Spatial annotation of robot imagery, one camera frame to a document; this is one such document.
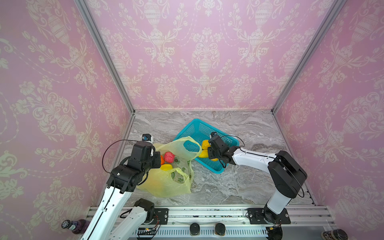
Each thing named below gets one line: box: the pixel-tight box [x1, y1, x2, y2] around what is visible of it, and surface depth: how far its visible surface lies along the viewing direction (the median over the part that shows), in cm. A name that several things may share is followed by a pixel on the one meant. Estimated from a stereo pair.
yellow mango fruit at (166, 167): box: [160, 164, 173, 171], surface depth 91 cm
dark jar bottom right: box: [320, 228, 349, 240], surface depth 64 cm
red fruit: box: [164, 151, 176, 163], surface depth 91 cm
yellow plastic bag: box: [137, 136, 202, 198], surface depth 77 cm
